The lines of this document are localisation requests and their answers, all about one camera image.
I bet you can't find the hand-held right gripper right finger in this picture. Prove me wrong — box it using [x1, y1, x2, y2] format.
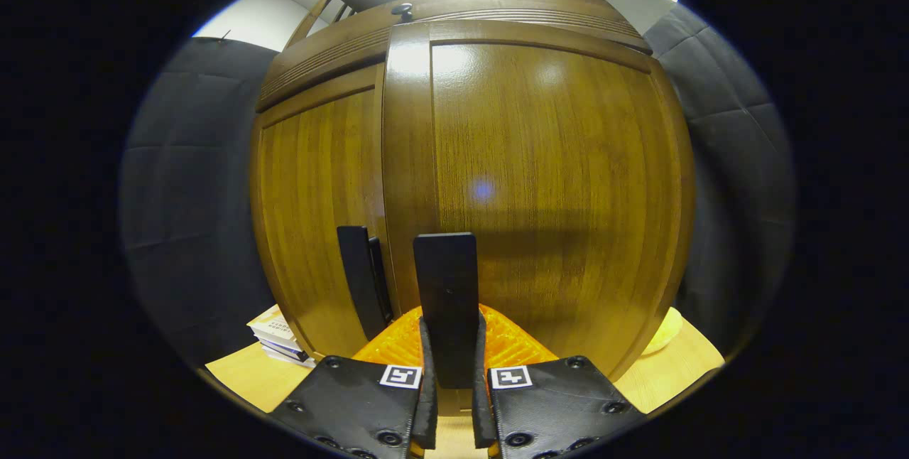
[472, 305, 647, 459]

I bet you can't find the wooden cabinet drawer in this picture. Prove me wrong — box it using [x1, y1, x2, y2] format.
[256, 0, 653, 113]

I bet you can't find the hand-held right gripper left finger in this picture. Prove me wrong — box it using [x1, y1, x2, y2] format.
[270, 306, 439, 459]

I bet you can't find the wooden cabinet door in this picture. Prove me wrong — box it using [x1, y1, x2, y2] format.
[250, 65, 398, 360]
[382, 18, 697, 389]

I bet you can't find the thin grey book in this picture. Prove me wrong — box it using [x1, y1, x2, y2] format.
[256, 337, 310, 362]

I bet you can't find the white cover book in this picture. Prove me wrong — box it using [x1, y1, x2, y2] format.
[247, 305, 295, 343]

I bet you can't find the thin white book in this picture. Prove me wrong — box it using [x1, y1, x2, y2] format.
[261, 349, 317, 369]

